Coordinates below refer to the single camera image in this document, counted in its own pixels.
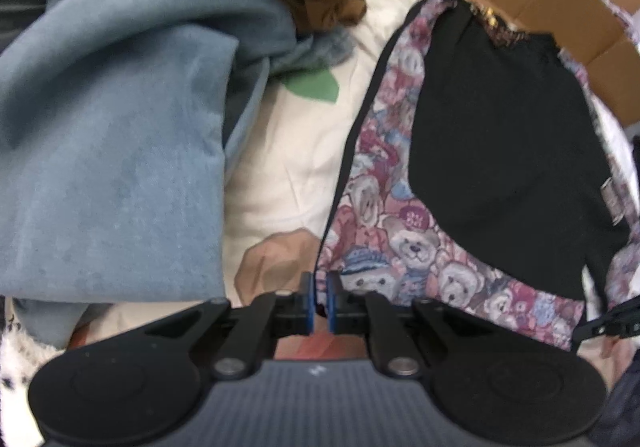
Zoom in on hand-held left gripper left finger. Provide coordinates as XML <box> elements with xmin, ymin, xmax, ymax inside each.
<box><xmin>142</xmin><ymin>271</ymin><xmax>317</xmax><ymax>380</ymax></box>

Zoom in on teddy-bear print jacket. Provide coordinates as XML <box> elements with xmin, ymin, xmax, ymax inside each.
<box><xmin>317</xmin><ymin>0</ymin><xmax>640</xmax><ymax>353</ymax></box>

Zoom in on person's right forearm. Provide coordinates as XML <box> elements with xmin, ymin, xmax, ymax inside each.
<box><xmin>587</xmin><ymin>362</ymin><xmax>640</xmax><ymax>447</ymax></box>

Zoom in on white bear-print bedsheet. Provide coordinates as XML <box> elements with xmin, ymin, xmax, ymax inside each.
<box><xmin>65</xmin><ymin>0</ymin><xmax>451</xmax><ymax>363</ymax></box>

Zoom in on light blue garment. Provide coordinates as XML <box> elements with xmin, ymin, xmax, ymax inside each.
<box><xmin>0</xmin><ymin>0</ymin><xmax>353</xmax><ymax>345</ymax></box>

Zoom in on fluffy white spotted cloth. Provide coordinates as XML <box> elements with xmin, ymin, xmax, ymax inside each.
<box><xmin>0</xmin><ymin>297</ymin><xmax>68</xmax><ymax>447</ymax></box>

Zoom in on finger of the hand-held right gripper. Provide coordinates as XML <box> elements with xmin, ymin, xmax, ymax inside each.
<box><xmin>572</xmin><ymin>297</ymin><xmax>640</xmax><ymax>344</ymax></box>

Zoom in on purple white tissue pack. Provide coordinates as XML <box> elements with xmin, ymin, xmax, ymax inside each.
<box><xmin>605</xmin><ymin>0</ymin><xmax>640</xmax><ymax>45</ymax></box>

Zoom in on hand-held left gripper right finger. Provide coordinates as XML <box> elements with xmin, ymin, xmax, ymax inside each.
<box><xmin>326</xmin><ymin>271</ymin><xmax>501</xmax><ymax>378</ymax></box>

